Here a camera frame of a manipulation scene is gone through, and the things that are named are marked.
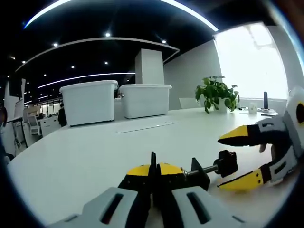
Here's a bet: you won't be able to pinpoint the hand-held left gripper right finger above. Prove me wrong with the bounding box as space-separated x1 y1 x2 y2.
153 162 249 228

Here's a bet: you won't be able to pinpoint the person's right hand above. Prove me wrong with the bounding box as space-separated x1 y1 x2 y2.
259 142 286 165

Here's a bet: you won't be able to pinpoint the ceiling spotlights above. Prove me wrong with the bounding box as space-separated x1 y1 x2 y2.
7 32 167 78

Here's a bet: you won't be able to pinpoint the dark wall monitor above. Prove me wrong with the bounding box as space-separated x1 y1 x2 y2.
9 78 26 98

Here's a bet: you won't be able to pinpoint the black fixed fixture bracket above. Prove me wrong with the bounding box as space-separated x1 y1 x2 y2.
150 151 211 191

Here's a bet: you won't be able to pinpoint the white chair back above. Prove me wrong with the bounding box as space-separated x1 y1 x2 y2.
178 96 200 110

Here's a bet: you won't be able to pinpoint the tall white storage box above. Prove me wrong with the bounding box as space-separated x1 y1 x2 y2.
59 79 119 127

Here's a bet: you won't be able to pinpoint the bright window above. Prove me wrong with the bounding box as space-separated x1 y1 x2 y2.
213 21 289 100

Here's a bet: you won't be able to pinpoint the black retaining clip screw knob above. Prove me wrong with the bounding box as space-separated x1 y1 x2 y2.
181 149 238 179

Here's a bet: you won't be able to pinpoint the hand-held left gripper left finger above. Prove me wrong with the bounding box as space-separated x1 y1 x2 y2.
49 163 153 228

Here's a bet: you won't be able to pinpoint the green potted plant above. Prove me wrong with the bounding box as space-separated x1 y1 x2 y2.
195 75 240 114

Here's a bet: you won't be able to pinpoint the black flat tray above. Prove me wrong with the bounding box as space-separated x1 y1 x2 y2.
257 108 278 117

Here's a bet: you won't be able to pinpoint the white office chair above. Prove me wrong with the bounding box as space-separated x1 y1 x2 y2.
28 115 41 136

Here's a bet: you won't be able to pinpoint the white square pillar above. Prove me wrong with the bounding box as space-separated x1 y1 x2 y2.
134 48 164 85

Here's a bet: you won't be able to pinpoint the white desk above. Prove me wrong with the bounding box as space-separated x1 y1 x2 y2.
7 106 296 228

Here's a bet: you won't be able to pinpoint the curved ceiling light strip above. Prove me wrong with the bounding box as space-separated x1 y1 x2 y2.
23 0 219 32

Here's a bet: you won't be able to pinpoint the low white storage box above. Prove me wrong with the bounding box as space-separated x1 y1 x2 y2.
118 84 172 119

